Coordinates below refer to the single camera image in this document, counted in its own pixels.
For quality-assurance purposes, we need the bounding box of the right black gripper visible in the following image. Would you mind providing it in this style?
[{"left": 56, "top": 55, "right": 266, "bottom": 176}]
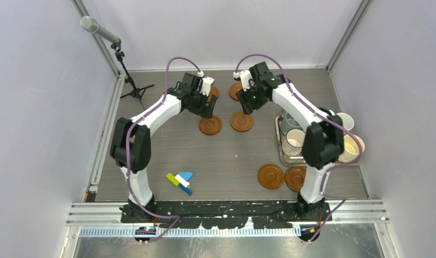
[{"left": 235, "top": 82, "right": 268, "bottom": 115}]

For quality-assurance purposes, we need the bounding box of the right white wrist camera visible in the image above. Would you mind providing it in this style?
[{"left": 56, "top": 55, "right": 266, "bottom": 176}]
[{"left": 233, "top": 70, "right": 253, "bottom": 91}]

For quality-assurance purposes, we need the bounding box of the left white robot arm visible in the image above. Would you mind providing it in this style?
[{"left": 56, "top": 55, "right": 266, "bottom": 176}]
[{"left": 110, "top": 72, "right": 217, "bottom": 223}]

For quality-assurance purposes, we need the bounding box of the black microphone tripod stand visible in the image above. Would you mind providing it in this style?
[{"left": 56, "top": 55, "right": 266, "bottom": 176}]
[{"left": 111, "top": 43, "right": 155, "bottom": 102}]

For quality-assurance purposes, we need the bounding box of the coloured toy brick stack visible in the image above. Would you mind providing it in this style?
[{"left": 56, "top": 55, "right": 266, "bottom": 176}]
[{"left": 166, "top": 171, "right": 193, "bottom": 196}]

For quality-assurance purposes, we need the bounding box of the aluminium frame rail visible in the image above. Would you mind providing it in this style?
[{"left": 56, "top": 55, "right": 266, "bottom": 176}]
[{"left": 67, "top": 199, "right": 389, "bottom": 239}]

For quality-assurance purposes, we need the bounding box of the white mug blue outside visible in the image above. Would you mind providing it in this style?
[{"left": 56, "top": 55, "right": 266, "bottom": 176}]
[{"left": 337, "top": 112, "right": 355, "bottom": 131}]

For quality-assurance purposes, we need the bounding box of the grey microphone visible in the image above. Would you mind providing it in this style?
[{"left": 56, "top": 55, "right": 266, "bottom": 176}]
[{"left": 79, "top": 16, "right": 121, "bottom": 44}]

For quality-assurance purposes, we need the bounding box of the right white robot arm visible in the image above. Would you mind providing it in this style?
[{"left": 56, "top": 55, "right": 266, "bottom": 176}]
[{"left": 233, "top": 62, "right": 345, "bottom": 221}]

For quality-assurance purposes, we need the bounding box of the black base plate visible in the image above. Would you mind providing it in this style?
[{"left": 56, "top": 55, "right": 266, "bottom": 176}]
[{"left": 119, "top": 200, "right": 332, "bottom": 230}]

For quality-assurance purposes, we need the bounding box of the metal tray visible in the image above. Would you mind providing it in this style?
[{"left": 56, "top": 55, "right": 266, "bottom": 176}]
[{"left": 274, "top": 114, "right": 361, "bottom": 167}]

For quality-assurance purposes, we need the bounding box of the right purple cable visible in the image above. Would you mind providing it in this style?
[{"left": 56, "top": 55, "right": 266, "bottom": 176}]
[{"left": 234, "top": 54, "right": 363, "bottom": 244}]

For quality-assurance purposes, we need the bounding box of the cream mug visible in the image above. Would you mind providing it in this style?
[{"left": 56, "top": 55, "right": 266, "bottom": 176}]
[{"left": 338, "top": 134, "right": 359, "bottom": 163}]

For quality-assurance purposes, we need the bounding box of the ribbed clear glass cup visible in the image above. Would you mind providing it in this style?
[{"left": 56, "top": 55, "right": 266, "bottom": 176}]
[{"left": 281, "top": 129, "right": 306, "bottom": 156}]

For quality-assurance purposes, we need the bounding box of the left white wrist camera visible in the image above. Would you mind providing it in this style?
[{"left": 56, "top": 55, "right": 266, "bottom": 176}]
[{"left": 197, "top": 71, "right": 215, "bottom": 97}]

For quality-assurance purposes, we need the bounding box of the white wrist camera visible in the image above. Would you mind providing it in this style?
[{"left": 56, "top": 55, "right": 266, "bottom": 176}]
[
  {"left": 197, "top": 71, "right": 215, "bottom": 97},
  {"left": 233, "top": 70, "right": 253, "bottom": 91}
]

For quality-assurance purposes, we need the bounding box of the grey cup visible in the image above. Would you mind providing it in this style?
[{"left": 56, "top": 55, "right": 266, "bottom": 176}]
[{"left": 280, "top": 110, "right": 302, "bottom": 135}]

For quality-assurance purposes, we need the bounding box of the wooden coaster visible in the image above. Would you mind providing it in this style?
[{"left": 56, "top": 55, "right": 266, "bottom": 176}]
[
  {"left": 257, "top": 164, "right": 285, "bottom": 190},
  {"left": 285, "top": 166, "right": 307, "bottom": 192},
  {"left": 230, "top": 111, "right": 254, "bottom": 132},
  {"left": 198, "top": 115, "right": 222, "bottom": 135},
  {"left": 207, "top": 86, "right": 219, "bottom": 103},
  {"left": 228, "top": 82, "right": 243, "bottom": 101}
]

